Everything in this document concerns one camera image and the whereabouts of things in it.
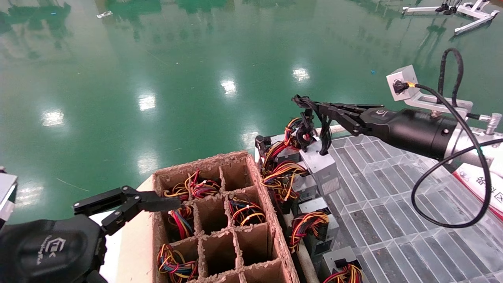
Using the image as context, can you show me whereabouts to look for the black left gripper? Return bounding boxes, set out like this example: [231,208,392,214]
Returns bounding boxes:
[0,215,107,283]

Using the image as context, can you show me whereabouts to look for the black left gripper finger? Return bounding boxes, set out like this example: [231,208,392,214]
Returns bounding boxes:
[73,186,182,237]

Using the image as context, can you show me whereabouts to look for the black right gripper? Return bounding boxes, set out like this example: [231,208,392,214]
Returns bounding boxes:
[318,102,459,160]

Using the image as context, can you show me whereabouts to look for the grey power supply black cables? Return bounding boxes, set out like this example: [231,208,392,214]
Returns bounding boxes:
[292,95,341,197]

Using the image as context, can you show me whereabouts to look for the brown cardboard divider box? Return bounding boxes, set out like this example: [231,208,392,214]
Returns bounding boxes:
[151,151,301,283]

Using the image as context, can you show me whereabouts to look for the black pipe joint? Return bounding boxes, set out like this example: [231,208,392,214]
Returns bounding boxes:
[254,135,272,158]

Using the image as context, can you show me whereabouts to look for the clear plastic divider tray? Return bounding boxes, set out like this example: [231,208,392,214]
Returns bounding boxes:
[314,134,503,283]

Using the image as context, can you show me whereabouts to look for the black corrugated conduit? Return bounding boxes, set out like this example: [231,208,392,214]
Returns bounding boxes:
[437,48,465,107]

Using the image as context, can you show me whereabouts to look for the white pipe frame rail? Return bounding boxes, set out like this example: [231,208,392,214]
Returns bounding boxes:
[314,124,348,136]
[282,212,319,283]

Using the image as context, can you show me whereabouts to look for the black camera cable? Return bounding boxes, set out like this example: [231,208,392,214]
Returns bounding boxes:
[394,80,503,229]

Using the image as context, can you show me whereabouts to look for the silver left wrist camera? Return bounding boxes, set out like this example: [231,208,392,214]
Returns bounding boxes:
[0,172,18,228]

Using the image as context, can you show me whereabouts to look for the white metal stand frame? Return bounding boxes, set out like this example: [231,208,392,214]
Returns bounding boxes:
[401,0,500,37]

